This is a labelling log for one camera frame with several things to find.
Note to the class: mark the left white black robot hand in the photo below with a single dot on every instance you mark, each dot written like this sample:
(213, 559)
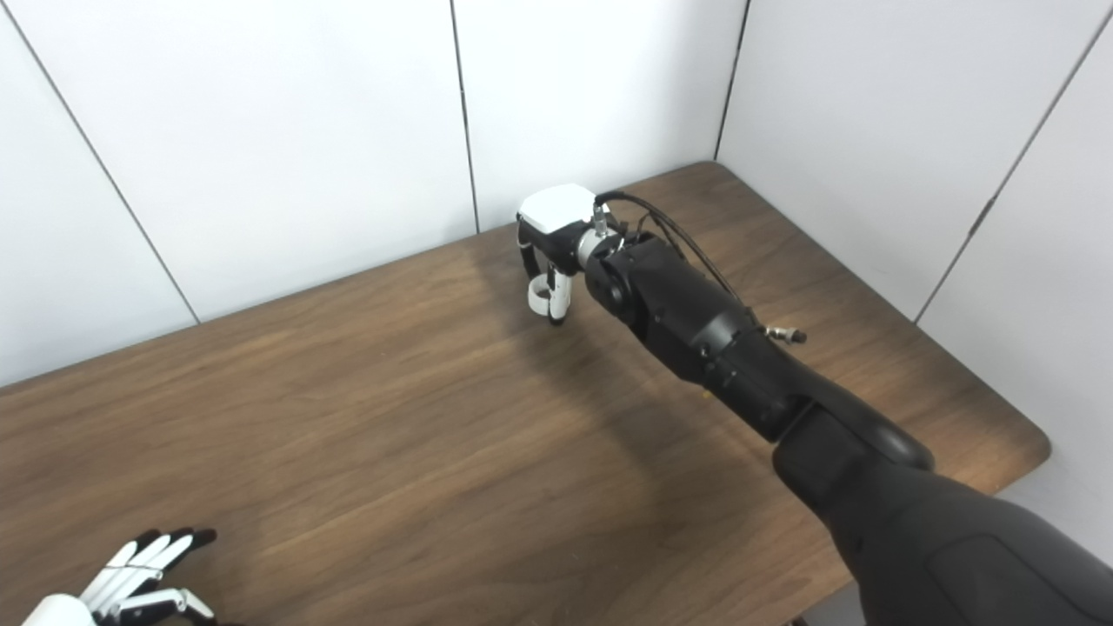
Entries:
(139, 561)

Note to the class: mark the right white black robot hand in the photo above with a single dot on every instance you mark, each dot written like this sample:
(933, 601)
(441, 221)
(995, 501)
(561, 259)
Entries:
(556, 209)

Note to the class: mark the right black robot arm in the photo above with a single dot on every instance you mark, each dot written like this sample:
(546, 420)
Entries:
(722, 348)

